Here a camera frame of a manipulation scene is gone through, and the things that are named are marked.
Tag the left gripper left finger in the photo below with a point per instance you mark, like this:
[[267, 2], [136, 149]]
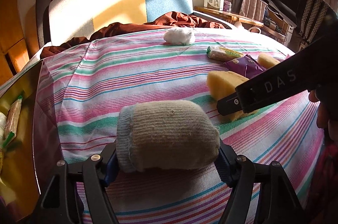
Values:
[[60, 202]]

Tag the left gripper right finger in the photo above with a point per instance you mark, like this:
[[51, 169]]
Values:
[[277, 201]]

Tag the Weidan cracker packet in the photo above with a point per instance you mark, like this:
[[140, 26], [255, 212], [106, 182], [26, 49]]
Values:
[[222, 53]]

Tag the cream sock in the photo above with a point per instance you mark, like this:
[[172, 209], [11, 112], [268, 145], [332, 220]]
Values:
[[170, 134]]

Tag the person right hand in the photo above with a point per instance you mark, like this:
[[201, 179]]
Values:
[[325, 122]]

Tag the yellow sponge block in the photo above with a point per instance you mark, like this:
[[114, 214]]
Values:
[[267, 61], [223, 83]]

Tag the gold tin box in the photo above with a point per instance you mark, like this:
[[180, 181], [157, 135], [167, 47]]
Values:
[[29, 158]]

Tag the striped bed sheet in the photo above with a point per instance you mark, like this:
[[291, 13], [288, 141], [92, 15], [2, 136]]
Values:
[[93, 81]]

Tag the white plastic bag ball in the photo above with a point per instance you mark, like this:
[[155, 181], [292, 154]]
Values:
[[179, 36]]

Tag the maroon blanket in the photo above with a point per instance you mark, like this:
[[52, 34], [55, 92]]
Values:
[[170, 19]]

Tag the wooden wardrobe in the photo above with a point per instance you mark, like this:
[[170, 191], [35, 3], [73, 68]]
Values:
[[18, 38]]

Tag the colour block headboard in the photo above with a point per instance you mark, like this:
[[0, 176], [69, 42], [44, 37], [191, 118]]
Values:
[[65, 19]]

